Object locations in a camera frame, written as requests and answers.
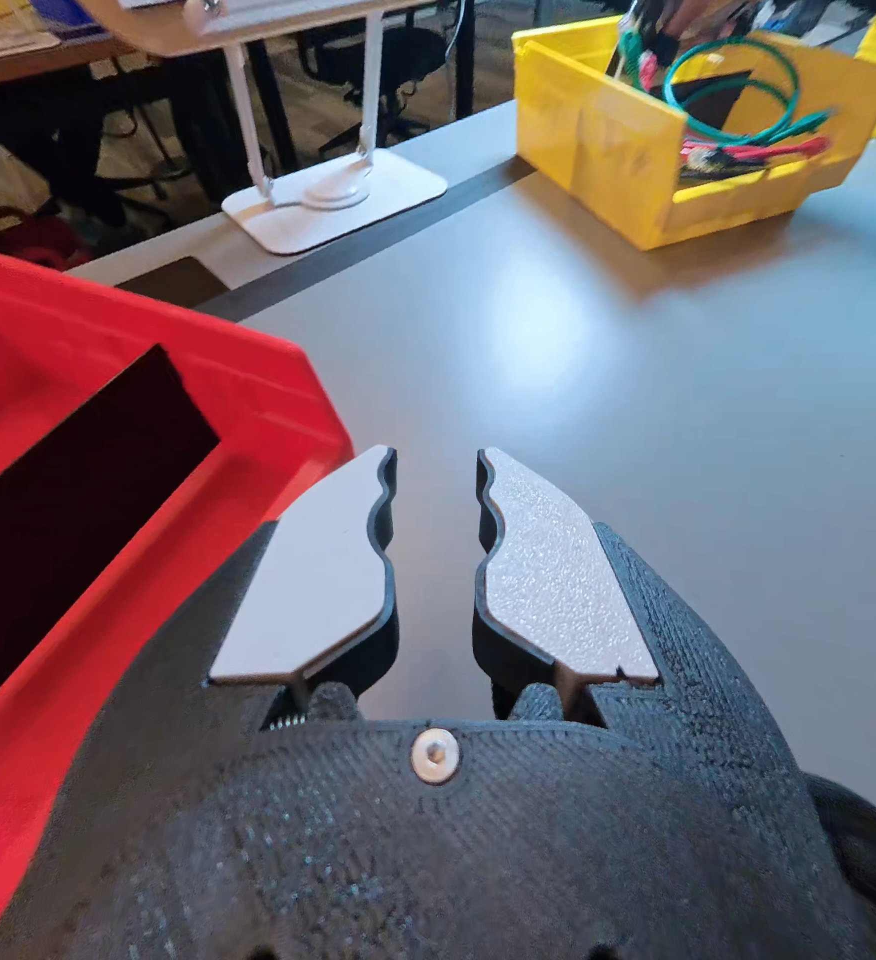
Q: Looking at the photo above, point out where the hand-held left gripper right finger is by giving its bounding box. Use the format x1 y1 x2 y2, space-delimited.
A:
473 448 660 721

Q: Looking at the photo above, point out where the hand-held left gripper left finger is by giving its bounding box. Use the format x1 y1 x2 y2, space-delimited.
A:
209 444 399 721

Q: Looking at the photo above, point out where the red plastic bin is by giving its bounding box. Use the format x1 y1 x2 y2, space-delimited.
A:
0 241 357 960

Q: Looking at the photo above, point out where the red ethernet cable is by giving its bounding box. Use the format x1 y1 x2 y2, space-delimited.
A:
680 135 835 172

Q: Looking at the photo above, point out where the green ethernet cable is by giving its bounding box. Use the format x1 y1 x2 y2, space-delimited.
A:
620 33 835 149

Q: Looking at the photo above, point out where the black bin divider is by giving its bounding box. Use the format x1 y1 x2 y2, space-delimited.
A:
0 342 222 735
646 69 756 135

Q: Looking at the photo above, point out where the red bag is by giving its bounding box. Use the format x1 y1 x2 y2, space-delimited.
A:
0 204 96 273

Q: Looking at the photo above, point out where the black office chair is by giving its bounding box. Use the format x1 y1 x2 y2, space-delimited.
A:
294 22 458 155

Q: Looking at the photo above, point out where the wooden desk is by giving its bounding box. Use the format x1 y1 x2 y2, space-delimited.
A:
0 0 135 95

